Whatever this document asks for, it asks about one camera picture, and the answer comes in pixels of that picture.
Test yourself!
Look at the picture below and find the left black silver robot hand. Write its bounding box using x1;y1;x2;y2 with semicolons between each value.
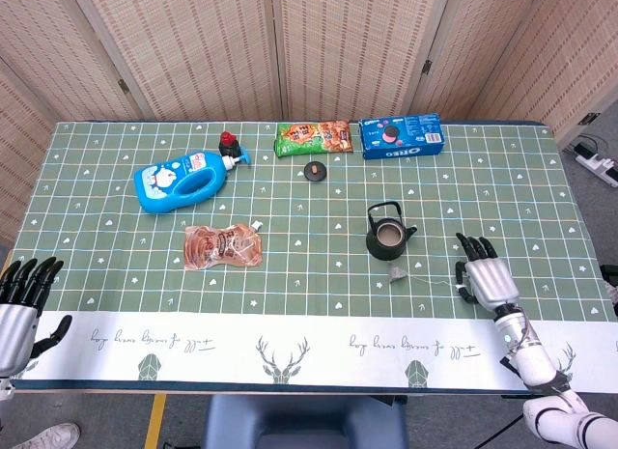
0;256;73;379

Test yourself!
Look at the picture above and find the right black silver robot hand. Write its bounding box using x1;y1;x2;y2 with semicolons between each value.
453;233;520;316

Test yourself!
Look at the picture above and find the tea bag with string tag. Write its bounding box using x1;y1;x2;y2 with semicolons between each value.
388;264;460;291

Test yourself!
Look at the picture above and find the black cast iron teapot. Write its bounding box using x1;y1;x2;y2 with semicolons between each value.
365;201;419;262

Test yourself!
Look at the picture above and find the green snack packet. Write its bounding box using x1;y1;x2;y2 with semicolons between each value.
273;120;354;157

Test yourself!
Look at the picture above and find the white sneaker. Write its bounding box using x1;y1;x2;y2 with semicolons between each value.
13;422;81;449

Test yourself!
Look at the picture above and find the white power strip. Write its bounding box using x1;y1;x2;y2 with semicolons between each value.
574;144;618;188

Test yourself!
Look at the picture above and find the blue Oreo cookie box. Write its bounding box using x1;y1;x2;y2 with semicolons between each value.
358;112;444;160

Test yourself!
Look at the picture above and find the green checked tablecloth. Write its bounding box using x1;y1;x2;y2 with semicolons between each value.
9;120;618;395

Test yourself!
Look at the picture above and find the blue detergent bottle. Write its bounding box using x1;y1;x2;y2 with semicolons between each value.
133;148;253;214

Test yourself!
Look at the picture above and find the brown spout pouch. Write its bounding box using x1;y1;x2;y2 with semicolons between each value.
183;220;265;271

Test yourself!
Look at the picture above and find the blue chair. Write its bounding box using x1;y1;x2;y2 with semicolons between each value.
201;394;409;449

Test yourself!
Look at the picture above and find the small black bottle red cap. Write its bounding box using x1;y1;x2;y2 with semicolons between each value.
218;131;242;158

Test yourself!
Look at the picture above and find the woven folding screen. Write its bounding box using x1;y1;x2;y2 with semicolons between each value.
0;0;618;243

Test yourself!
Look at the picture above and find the black power cable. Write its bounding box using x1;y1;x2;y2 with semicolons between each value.
562;133;603;156

